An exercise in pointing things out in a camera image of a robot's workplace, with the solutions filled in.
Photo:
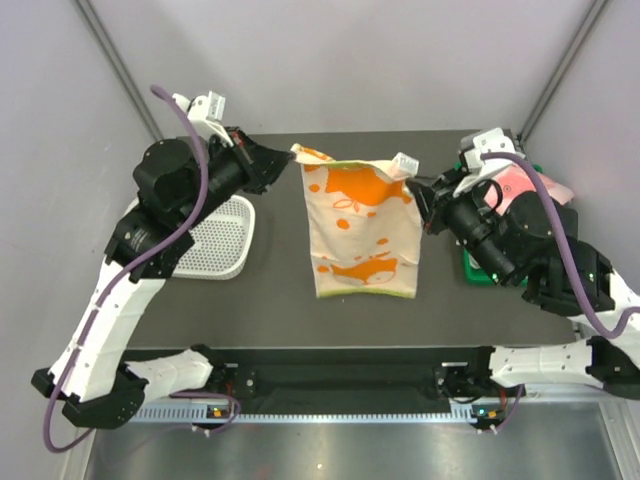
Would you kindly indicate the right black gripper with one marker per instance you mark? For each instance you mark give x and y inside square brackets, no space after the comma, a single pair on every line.
[436,201]

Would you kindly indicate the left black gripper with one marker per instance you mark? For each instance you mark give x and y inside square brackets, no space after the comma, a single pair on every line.
[260,164]

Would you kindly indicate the orange fox pattern towel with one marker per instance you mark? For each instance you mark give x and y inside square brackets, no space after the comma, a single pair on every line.
[364,225]

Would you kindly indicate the pink patterned towel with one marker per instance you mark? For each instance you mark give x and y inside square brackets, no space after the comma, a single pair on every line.
[513,181]

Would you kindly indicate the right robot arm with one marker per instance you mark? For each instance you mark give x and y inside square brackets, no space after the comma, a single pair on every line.
[533,241]

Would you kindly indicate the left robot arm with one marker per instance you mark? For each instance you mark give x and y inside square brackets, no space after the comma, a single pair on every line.
[181,181]

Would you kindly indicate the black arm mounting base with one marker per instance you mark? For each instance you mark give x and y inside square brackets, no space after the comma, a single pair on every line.
[351,380]

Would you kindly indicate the white perforated plastic basket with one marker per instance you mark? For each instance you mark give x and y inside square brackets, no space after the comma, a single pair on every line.
[221,243]

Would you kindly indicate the green plastic bin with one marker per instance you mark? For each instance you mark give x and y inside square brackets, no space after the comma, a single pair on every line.
[472,271]

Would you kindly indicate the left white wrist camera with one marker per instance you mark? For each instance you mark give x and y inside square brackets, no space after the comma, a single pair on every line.
[205,112]

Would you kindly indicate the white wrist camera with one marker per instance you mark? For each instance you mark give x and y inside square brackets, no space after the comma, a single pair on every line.
[482,156]
[205,112]

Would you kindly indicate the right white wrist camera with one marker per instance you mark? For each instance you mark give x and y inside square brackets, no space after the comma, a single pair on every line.
[482,156]

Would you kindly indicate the grey slotted cable duct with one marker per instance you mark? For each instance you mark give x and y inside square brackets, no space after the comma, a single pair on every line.
[213,413]

